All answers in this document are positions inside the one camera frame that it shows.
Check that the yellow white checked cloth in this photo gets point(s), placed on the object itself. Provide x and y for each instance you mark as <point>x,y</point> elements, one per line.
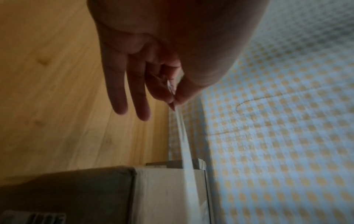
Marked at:
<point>276,131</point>

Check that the cardboard box with black print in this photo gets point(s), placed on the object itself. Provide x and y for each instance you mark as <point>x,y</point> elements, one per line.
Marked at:
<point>83,196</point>

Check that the clear tape roll green core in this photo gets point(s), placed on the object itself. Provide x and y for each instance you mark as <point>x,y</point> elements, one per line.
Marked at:
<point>188,175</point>

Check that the person's left hand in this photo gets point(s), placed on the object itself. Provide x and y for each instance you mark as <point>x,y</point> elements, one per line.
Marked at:
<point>179,32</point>

